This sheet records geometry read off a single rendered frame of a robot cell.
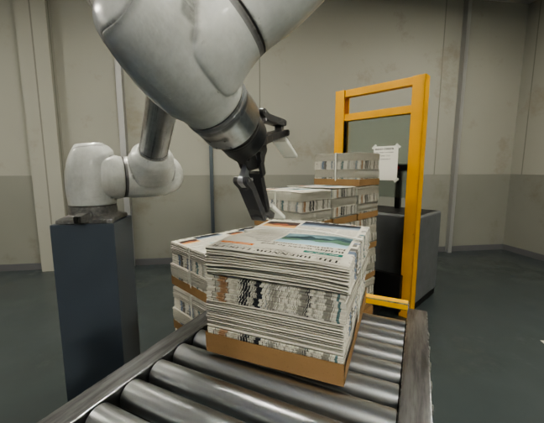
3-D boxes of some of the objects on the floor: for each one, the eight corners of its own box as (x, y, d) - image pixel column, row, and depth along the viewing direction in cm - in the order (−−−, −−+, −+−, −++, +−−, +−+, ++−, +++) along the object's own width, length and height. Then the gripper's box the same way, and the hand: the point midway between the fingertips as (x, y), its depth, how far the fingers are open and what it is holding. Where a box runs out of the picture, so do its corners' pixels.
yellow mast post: (330, 292, 296) (335, 91, 270) (335, 289, 302) (341, 93, 276) (337, 295, 289) (344, 89, 263) (343, 292, 296) (350, 91, 270)
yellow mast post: (398, 315, 249) (412, 75, 224) (402, 311, 256) (417, 78, 230) (409, 319, 243) (426, 73, 217) (414, 315, 249) (430, 75, 224)
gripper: (232, 60, 50) (279, 133, 68) (190, 204, 43) (256, 242, 61) (274, 53, 46) (312, 132, 65) (236, 207, 39) (290, 247, 58)
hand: (283, 183), depth 62 cm, fingers open, 13 cm apart
